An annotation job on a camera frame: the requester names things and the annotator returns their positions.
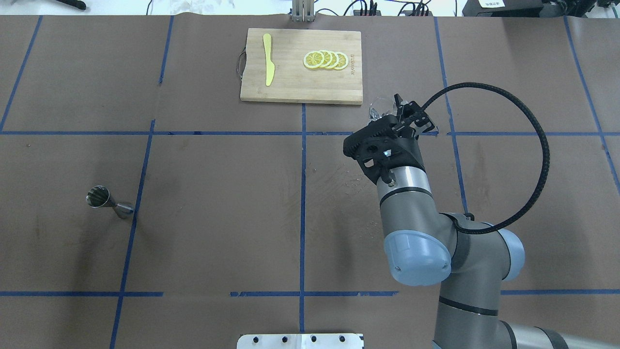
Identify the aluminium frame post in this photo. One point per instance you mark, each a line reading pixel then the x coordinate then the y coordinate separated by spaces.
pixel 303 11

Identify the wooden cutting board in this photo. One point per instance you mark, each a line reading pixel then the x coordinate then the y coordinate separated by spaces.
pixel 293 82

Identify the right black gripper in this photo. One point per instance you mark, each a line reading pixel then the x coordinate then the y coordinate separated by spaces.
pixel 410 148

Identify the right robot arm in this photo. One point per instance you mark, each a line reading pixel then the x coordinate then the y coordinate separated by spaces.
pixel 424 247

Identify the brown paper table cover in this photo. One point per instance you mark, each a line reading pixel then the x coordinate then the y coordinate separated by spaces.
pixel 248 218

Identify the steel double jigger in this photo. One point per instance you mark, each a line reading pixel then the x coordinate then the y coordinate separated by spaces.
pixel 100 197

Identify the yellow plastic knife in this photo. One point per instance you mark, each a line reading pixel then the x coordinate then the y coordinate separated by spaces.
pixel 269 64

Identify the black box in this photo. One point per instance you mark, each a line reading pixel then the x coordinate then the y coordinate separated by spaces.
pixel 512 8

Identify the back lemon slice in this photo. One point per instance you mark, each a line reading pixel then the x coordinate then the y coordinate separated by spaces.
pixel 343 61

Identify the clear glass cup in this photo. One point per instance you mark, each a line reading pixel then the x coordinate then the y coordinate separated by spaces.
pixel 382 106

